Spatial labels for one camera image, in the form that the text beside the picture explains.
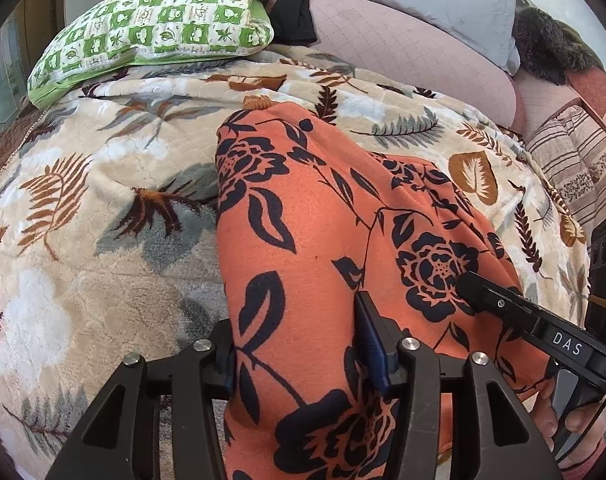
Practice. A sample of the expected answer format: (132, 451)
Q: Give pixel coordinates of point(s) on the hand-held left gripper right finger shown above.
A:
(370, 345)

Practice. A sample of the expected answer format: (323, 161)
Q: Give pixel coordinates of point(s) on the brown lace cloth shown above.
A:
(8, 145)

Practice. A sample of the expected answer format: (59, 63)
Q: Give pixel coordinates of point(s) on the striped beige cushion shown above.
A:
(578, 160)

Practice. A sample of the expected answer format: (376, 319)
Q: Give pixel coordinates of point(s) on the orange black floral garment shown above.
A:
(308, 240)

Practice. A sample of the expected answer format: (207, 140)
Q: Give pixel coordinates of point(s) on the cream leaf print blanket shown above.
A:
(108, 210)

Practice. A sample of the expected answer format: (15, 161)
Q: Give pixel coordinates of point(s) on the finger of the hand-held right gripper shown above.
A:
(493, 302)

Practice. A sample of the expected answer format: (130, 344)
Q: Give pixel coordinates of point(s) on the person's right hand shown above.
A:
(545, 420)

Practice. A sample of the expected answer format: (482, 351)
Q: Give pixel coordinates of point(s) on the grey pillow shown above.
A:
(433, 0)

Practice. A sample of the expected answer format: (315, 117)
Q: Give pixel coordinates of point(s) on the pink quilted sofa cushion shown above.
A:
(413, 65)

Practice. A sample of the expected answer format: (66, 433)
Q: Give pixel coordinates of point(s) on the green white checkered pillow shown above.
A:
(153, 25)

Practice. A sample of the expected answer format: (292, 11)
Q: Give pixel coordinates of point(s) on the wooden glass door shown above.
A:
(13, 75)

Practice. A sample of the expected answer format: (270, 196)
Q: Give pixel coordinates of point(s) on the dark furry cushion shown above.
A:
(548, 45)

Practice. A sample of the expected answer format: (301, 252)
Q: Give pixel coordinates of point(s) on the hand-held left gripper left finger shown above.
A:
(198, 365)

